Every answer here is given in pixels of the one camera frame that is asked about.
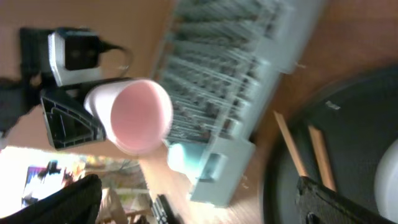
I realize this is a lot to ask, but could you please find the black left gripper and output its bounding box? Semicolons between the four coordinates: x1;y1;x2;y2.
1;27;106;151

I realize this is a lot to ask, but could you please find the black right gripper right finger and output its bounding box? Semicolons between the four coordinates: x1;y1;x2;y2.
295;176;391;224

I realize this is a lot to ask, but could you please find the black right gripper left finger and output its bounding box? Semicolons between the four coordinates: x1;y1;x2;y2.
1;174;102;224

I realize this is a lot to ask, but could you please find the pink cup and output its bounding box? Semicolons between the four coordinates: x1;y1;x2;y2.
83;79;174;155

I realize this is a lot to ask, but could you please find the pale green plate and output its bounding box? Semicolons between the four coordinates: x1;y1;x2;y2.
374;141;397;223

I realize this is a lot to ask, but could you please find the blue cup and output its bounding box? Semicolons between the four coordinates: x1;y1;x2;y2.
167;142;206;182

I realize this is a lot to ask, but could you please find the grey dishwasher rack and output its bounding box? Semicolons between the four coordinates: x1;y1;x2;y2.
152;0;325;207

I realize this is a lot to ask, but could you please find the wooden chopstick right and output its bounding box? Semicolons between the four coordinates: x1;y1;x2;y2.
308;126;336;192

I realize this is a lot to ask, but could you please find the wooden chopstick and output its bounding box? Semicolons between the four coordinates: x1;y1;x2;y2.
308;126;336;192
273;111;308;177

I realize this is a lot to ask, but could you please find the wooden chopstick left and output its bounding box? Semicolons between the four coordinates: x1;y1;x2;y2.
273;111;308;177

